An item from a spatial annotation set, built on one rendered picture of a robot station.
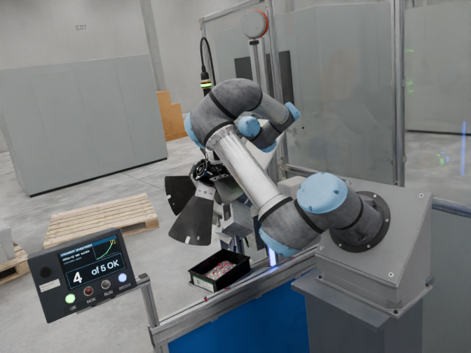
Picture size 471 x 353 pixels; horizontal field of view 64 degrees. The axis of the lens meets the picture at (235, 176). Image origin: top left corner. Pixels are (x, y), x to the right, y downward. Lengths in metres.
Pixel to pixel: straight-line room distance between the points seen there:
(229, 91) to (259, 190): 0.30
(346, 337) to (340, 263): 0.21
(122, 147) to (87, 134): 0.66
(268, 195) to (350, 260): 0.30
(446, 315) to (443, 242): 0.37
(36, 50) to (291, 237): 13.08
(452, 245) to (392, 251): 0.83
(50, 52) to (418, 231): 13.29
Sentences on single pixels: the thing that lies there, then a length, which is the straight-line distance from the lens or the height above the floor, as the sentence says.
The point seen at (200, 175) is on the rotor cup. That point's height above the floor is 1.20.
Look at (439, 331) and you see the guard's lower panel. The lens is 2.19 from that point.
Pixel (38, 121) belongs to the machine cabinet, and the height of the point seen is 1.19.
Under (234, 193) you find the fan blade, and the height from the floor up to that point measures 1.17.
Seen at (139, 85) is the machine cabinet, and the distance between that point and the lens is 7.42.
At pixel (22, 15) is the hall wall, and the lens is 13.89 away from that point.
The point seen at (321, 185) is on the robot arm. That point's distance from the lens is 0.99.
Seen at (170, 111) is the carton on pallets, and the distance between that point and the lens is 9.86.
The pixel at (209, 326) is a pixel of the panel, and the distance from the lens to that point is 1.55.
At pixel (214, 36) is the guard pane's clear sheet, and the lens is 3.02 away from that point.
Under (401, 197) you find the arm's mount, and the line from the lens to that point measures 1.14.
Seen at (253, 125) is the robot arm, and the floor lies 1.45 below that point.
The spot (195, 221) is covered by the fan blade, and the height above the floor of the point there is 1.01.
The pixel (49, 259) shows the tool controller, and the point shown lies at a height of 1.24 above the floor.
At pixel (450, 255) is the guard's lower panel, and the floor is 0.76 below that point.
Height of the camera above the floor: 1.69
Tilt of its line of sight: 17 degrees down
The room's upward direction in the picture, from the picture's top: 8 degrees counter-clockwise
